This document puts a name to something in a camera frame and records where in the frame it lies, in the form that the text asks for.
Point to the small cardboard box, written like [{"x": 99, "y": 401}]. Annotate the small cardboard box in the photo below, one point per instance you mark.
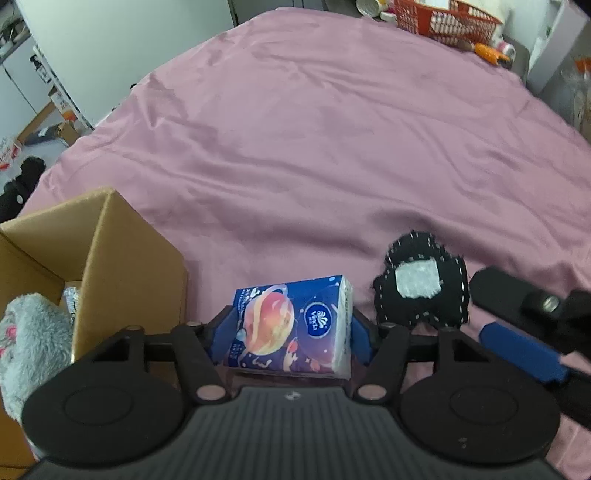
[{"x": 69, "y": 131}]

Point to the grey plush toy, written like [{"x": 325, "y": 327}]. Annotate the grey plush toy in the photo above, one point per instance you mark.
[{"x": 32, "y": 341}]

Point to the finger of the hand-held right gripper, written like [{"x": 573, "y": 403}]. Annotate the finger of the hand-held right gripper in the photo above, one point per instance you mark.
[
  {"x": 521, "y": 353},
  {"x": 501, "y": 293}
]

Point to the white kitchen cabinet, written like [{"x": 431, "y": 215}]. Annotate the white kitchen cabinet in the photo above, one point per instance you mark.
[{"x": 18, "y": 78}]

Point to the white paper cup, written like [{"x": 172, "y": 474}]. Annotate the white paper cup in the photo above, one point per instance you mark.
[{"x": 371, "y": 7}]

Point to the clear plastic bag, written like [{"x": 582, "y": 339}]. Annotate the clear plastic bag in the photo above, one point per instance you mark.
[{"x": 579, "y": 97}]

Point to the blue tissue pack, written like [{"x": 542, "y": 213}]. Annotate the blue tissue pack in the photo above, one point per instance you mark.
[{"x": 286, "y": 323}]

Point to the black felt pouch white patch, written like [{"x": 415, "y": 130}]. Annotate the black felt pouch white patch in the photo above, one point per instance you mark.
[{"x": 415, "y": 304}]

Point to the pink white roll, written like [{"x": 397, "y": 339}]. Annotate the pink white roll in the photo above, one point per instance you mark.
[{"x": 505, "y": 48}]

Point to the orange toy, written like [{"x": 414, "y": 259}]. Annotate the orange toy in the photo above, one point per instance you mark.
[{"x": 490, "y": 54}]

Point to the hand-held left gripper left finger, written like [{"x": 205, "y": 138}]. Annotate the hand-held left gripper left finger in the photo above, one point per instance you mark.
[{"x": 222, "y": 330}]

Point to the purple bedsheet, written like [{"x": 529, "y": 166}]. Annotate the purple bedsheet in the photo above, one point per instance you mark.
[{"x": 323, "y": 138}]

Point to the red plastic basket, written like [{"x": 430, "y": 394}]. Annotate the red plastic basket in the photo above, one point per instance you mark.
[{"x": 438, "y": 21}]

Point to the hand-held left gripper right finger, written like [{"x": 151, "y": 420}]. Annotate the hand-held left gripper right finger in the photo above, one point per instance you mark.
[{"x": 362, "y": 340}]

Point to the black plush slippers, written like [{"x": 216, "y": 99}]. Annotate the black plush slippers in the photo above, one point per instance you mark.
[{"x": 23, "y": 184}]

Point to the brown cardboard box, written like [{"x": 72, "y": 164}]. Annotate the brown cardboard box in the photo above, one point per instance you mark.
[{"x": 129, "y": 267}]

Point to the white metal desk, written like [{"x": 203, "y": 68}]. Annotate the white metal desk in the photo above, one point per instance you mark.
[{"x": 549, "y": 41}]

